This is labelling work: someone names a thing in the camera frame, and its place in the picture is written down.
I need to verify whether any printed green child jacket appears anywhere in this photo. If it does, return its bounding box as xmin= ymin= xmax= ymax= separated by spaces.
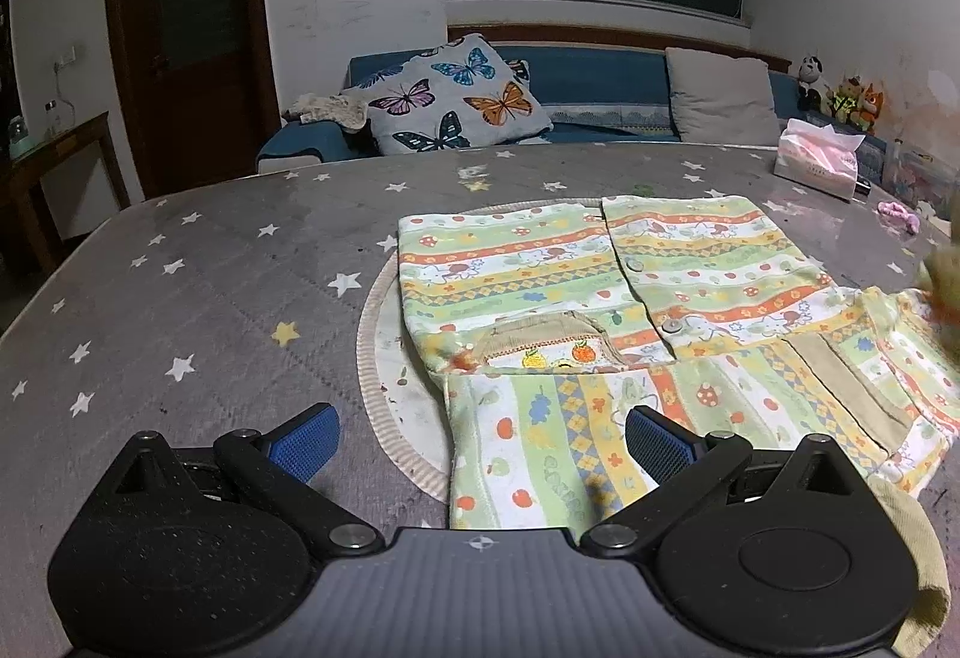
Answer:
xmin=397 ymin=194 xmax=960 ymax=656

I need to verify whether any blue sofa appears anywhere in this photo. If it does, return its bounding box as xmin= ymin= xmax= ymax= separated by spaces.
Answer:
xmin=256 ymin=24 xmax=893 ymax=175

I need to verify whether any crumpled beige cloth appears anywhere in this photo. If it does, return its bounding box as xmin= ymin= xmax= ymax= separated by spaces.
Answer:
xmin=283 ymin=92 xmax=368 ymax=129

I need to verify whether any dark wooden door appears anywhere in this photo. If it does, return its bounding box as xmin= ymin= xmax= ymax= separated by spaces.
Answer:
xmin=103 ymin=0 xmax=281 ymax=202

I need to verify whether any wooden side table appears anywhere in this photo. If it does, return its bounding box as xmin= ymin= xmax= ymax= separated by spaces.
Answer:
xmin=0 ymin=110 xmax=133 ymax=277

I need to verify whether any grey star-print table cover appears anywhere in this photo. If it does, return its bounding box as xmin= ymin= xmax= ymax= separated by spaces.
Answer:
xmin=0 ymin=140 xmax=960 ymax=658

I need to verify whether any plain grey pillow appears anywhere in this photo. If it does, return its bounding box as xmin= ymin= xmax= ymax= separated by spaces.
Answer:
xmin=665 ymin=47 xmax=783 ymax=148

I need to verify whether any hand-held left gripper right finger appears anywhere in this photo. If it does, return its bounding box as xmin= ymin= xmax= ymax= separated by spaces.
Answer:
xmin=581 ymin=405 xmax=871 ymax=562

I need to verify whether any orange fox plush toy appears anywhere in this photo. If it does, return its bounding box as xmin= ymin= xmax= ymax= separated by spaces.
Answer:
xmin=857 ymin=82 xmax=885 ymax=135

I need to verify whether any panda plush toy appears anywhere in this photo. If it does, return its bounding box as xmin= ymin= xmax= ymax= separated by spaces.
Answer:
xmin=796 ymin=54 xmax=827 ymax=112

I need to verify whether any bear plush toy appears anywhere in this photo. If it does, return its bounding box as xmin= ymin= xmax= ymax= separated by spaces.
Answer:
xmin=827 ymin=74 xmax=863 ymax=127

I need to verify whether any pink tissue pack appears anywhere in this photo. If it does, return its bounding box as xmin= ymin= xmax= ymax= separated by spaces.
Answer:
xmin=772 ymin=118 xmax=868 ymax=202

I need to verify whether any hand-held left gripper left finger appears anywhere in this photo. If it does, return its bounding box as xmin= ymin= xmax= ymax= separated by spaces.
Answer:
xmin=103 ymin=403 xmax=382 ymax=558

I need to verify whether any colourful printed storage box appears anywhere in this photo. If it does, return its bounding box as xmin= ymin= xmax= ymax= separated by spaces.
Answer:
xmin=885 ymin=137 xmax=960 ymax=218

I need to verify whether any pink hair scrunchie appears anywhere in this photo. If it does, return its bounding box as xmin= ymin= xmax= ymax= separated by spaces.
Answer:
xmin=879 ymin=202 xmax=923 ymax=234

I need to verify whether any butterfly print pillow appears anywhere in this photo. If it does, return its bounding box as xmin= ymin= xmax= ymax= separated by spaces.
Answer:
xmin=341 ymin=33 xmax=554 ymax=157

